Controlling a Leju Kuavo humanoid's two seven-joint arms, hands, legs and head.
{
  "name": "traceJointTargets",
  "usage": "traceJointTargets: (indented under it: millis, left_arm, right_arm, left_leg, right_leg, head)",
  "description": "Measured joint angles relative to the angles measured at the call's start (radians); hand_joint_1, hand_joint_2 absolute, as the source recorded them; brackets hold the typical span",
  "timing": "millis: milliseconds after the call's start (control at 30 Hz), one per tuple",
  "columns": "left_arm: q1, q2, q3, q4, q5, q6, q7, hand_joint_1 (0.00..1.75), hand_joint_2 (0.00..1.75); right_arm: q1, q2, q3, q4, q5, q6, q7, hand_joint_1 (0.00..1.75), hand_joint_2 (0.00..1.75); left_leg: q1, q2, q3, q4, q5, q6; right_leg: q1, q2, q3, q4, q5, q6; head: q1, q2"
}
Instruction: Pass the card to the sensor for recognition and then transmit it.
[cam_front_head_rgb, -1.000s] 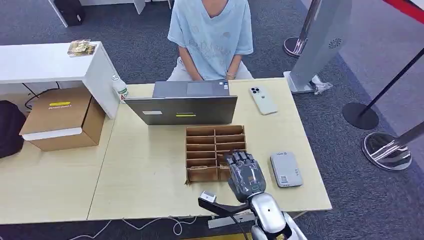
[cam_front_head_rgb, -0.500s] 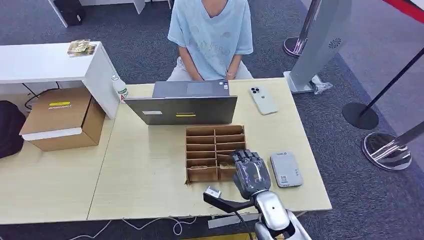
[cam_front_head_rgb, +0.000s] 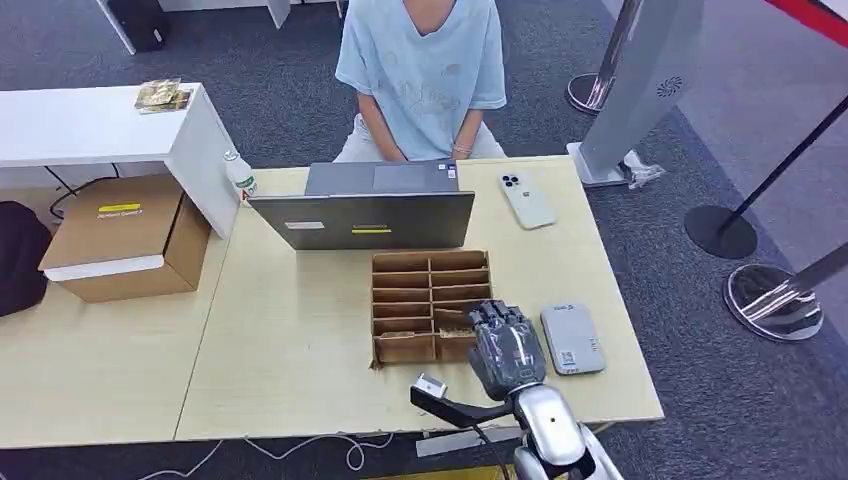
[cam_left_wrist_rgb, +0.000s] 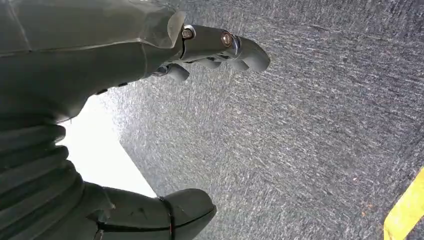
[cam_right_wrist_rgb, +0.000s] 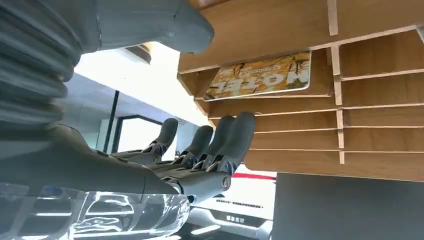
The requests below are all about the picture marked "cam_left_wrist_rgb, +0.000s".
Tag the yellow floor strip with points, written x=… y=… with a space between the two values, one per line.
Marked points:
x=405 y=212

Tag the ribbed grey left robot arm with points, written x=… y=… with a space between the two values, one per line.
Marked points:
x=33 y=182

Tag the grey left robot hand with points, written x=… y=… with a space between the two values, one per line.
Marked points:
x=66 y=49

